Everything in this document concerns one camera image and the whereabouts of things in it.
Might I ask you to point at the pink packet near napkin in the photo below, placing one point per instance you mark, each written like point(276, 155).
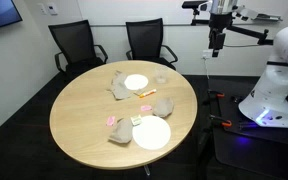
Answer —
point(110, 121)

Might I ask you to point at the black office chair left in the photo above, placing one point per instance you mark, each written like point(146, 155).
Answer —
point(78, 52)

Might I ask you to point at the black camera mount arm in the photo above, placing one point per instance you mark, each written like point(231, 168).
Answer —
point(219, 15)

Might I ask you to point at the pink packet centre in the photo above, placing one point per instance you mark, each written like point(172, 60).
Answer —
point(146, 108)

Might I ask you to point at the small white paper plate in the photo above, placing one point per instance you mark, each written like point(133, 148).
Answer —
point(136, 81)

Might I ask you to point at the clear plastic cup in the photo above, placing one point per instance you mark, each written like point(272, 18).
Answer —
point(161, 74)

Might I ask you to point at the brown napkin by small plate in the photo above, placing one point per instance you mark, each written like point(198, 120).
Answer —
point(118, 87)

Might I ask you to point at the orange black clamp upper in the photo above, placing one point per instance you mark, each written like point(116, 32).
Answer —
point(216, 93)

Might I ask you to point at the black office chair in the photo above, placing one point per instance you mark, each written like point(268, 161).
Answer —
point(145, 40)
point(78, 52)

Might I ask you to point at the orange white marker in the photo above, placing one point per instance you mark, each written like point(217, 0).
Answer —
point(148, 93)

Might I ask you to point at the yellow green packet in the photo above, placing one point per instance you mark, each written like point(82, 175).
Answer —
point(136, 120)

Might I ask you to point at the orange black clamp lower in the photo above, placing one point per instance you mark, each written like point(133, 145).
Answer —
point(216, 120)

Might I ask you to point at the round wooden table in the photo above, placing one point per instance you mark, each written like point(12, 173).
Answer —
point(79, 114)

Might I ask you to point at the black perforated base board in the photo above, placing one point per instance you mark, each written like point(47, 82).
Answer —
point(246, 145)

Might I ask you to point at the large white paper plate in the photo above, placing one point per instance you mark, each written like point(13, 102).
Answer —
point(152, 133)

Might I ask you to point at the white light switch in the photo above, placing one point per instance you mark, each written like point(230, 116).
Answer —
point(42, 8)

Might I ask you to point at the brown napkin middle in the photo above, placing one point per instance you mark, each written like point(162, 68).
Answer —
point(163, 107)

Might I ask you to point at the white thermostat panel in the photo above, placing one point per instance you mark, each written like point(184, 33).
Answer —
point(52, 8)

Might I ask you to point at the orange black clamp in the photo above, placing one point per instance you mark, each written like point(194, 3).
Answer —
point(216, 93)
point(216, 120)

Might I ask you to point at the black office chair right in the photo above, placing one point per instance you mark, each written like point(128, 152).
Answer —
point(145, 40)

